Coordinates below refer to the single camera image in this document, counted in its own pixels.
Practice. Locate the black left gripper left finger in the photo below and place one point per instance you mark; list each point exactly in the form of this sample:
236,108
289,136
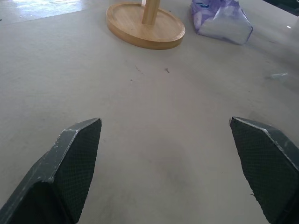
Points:
70,168

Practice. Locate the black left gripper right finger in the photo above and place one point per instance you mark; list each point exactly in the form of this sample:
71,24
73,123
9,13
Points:
268,168

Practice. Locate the wooden stand with round base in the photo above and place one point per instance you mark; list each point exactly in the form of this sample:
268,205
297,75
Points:
144,28

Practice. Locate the clear plastic scrap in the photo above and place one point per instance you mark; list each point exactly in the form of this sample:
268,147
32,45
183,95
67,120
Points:
279,76

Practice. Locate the purple tissue pack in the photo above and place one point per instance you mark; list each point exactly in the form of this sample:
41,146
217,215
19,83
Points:
219,23

